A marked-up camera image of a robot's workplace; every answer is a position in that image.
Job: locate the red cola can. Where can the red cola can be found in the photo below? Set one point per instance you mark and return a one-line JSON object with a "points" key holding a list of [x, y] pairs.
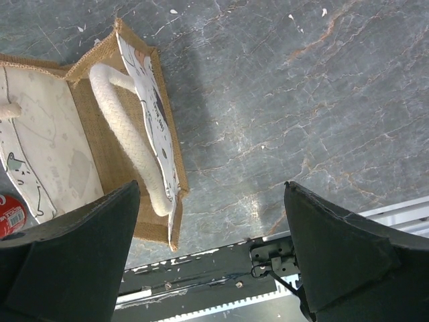
{"points": [[13, 215]]}

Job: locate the light blue cable duct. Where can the light blue cable duct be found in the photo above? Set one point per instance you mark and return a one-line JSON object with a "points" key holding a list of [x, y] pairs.
{"points": [[187, 304]]}

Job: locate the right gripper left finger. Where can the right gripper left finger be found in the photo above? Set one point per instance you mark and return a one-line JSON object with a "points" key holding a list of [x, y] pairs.
{"points": [[70, 268]]}

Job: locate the aluminium frame rail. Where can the aluminium frame rail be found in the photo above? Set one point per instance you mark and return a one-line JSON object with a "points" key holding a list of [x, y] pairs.
{"points": [[408, 216]]}

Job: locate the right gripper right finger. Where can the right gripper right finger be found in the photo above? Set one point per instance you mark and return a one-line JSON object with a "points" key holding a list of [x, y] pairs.
{"points": [[352, 268]]}

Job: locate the brown canvas tote bag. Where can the brown canvas tote bag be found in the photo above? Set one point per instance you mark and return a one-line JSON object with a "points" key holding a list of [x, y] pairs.
{"points": [[71, 134]]}

